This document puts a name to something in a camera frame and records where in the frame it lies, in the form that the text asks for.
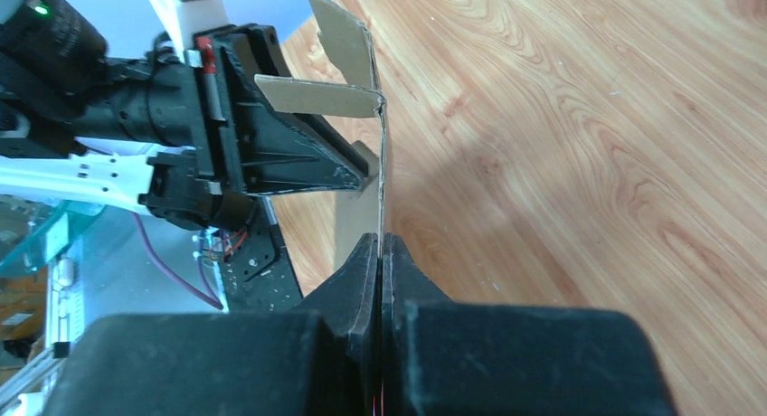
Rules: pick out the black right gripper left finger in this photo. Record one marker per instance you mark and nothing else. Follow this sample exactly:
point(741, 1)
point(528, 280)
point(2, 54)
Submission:
point(317, 358)

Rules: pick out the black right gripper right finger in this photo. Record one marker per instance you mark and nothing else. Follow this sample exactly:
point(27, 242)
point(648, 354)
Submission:
point(443, 357)

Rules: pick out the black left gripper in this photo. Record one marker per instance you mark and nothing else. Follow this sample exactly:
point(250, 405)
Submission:
point(240, 147)

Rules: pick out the brown cardboard box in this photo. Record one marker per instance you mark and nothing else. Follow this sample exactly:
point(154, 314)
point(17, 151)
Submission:
point(321, 229)

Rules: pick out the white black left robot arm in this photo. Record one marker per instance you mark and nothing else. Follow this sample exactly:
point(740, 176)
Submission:
point(78, 125)

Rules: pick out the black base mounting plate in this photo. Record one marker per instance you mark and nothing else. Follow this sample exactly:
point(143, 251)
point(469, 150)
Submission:
point(251, 267)

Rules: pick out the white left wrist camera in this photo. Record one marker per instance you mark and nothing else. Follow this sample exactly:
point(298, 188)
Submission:
point(184, 19)

